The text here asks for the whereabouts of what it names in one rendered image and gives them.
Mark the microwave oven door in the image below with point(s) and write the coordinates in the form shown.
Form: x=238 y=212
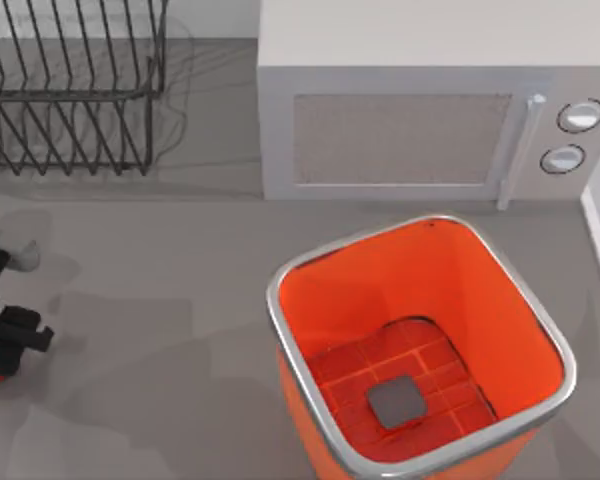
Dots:
x=280 y=130

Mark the flat grey square pad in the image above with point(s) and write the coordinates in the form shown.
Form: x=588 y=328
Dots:
x=396 y=402

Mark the pale microwave oven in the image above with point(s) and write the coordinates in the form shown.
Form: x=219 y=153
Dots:
x=380 y=40

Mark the orange bin with metal rim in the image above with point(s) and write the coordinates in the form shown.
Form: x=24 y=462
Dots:
x=480 y=280

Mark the round microwave knob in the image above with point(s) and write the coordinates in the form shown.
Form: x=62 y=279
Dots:
x=580 y=116
x=561 y=159

